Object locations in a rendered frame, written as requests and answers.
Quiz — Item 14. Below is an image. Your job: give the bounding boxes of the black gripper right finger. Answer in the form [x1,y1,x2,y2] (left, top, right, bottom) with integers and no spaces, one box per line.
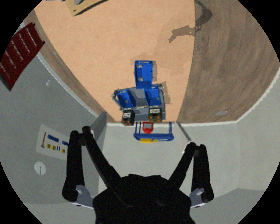
[156,121,214,208]

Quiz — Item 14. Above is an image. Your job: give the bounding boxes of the blue bin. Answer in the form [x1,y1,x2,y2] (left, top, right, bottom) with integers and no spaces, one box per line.
[144,85,161,106]
[117,90,136,108]
[134,61,153,89]

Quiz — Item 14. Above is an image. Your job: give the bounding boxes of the black case with orange latches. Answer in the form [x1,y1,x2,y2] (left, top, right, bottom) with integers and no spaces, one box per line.
[121,110,135,126]

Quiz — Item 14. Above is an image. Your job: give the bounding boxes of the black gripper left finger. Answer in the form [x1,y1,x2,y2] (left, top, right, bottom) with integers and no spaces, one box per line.
[62,112,140,209]

